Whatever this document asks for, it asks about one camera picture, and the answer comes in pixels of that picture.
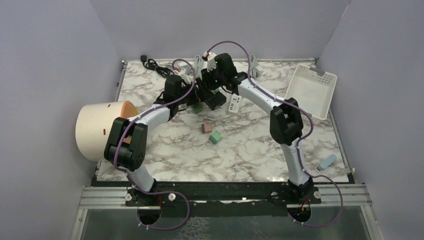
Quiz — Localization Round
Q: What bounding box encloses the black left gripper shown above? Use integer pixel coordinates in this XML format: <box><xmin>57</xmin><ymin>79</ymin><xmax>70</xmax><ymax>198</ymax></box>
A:
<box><xmin>175</xmin><ymin>77</ymin><xmax>215</xmax><ymax>106</ymax></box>

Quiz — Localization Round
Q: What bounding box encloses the black power strip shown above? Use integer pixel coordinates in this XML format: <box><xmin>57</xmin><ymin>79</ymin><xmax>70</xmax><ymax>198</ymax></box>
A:
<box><xmin>205</xmin><ymin>92</ymin><xmax>227</xmax><ymax>111</ymax></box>

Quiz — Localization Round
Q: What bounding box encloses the green power strip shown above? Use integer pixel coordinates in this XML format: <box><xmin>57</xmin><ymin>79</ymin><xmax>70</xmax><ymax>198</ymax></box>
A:
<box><xmin>191</xmin><ymin>103</ymin><xmax>203</xmax><ymax>114</ymax></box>

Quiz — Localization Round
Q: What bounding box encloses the white power strip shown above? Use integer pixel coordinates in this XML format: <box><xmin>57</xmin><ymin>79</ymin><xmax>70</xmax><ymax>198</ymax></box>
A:
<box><xmin>227</xmin><ymin>93</ymin><xmax>242</xmax><ymax>115</ymax></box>

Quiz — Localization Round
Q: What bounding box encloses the pink USB charger plug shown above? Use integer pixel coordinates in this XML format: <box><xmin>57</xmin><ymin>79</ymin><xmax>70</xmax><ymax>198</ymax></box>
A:
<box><xmin>201</xmin><ymin>123</ymin><xmax>213</xmax><ymax>134</ymax></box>

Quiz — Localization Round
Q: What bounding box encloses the green USB charger plug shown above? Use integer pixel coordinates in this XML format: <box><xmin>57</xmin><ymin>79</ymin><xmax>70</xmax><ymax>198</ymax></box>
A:
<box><xmin>209</xmin><ymin>132</ymin><xmax>223</xmax><ymax>145</ymax></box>

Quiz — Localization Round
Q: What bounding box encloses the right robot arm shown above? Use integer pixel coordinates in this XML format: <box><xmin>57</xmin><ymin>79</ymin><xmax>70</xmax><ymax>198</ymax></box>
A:
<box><xmin>195</xmin><ymin>53</ymin><xmax>314</xmax><ymax>204</ymax></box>

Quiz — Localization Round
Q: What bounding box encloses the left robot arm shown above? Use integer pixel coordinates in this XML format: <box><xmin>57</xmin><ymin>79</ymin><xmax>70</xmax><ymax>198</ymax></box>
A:
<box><xmin>103</xmin><ymin>75</ymin><xmax>200</xmax><ymax>206</ymax></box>

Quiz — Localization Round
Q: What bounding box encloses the light blue charger plug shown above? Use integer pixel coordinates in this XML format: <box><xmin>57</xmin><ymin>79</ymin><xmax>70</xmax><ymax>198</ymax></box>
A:
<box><xmin>316</xmin><ymin>154</ymin><xmax>337</xmax><ymax>171</ymax></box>

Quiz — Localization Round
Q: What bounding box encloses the cream cylindrical drum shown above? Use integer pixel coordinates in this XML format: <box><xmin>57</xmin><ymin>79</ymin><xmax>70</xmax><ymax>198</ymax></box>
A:
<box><xmin>75</xmin><ymin>101</ymin><xmax>139</xmax><ymax>162</ymax></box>

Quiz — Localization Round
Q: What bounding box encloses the white plastic basket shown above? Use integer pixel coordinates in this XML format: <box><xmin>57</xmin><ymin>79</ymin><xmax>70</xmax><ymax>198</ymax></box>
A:
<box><xmin>285</xmin><ymin>64</ymin><xmax>338</xmax><ymax>122</ymax></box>

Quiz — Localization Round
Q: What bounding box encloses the grey coiled cable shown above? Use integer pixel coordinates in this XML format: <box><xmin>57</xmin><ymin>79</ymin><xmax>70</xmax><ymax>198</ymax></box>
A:
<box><xmin>172</xmin><ymin>54</ymin><xmax>205</xmax><ymax>80</ymax></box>

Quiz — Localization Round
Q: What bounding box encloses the grey power strip cable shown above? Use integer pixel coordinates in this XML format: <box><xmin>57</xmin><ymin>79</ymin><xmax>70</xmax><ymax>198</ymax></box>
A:
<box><xmin>246</xmin><ymin>54</ymin><xmax>260</xmax><ymax>80</ymax></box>

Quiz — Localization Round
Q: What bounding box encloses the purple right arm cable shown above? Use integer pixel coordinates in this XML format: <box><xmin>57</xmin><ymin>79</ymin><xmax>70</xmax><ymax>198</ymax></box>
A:
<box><xmin>202</xmin><ymin>40</ymin><xmax>345</xmax><ymax>229</ymax></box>

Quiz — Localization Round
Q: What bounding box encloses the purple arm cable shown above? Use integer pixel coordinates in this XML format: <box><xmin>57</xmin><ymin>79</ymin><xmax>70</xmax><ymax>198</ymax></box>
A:
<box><xmin>202</xmin><ymin>40</ymin><xmax>345</xmax><ymax>229</ymax></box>
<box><xmin>112</xmin><ymin>58</ymin><xmax>198</xmax><ymax>232</ymax></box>

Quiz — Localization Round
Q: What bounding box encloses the black power cord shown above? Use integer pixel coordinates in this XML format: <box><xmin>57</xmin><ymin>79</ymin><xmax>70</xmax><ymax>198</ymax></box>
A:
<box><xmin>140</xmin><ymin>54</ymin><xmax>175</xmax><ymax>79</ymax></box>

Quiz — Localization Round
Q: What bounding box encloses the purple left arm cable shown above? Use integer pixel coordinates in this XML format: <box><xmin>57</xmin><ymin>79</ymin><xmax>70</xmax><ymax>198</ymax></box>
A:
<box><xmin>112</xmin><ymin>58</ymin><xmax>198</xmax><ymax>232</ymax></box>

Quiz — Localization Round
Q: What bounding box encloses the aluminium front rail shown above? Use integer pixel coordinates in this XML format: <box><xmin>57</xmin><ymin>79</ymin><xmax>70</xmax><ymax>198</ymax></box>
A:
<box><xmin>78</xmin><ymin>184</ymin><xmax>373</xmax><ymax>210</ymax></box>

